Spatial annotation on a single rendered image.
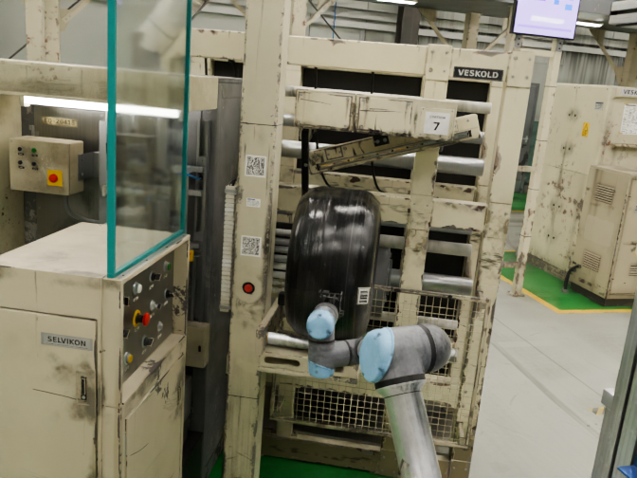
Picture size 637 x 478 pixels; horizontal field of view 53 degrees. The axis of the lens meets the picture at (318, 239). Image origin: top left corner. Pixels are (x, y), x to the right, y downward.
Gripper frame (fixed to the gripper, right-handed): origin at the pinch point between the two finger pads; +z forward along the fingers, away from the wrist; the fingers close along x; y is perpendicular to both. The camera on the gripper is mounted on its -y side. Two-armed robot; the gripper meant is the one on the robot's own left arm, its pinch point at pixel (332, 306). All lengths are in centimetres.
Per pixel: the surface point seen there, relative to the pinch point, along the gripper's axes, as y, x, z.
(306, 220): 26.7, 12.0, 5.7
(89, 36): 202, 491, 774
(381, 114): 66, -8, 38
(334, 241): 21.3, 1.8, 2.0
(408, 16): 296, 0, 902
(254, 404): -48, 28, 26
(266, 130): 55, 30, 14
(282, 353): -22.4, 17.3, 13.6
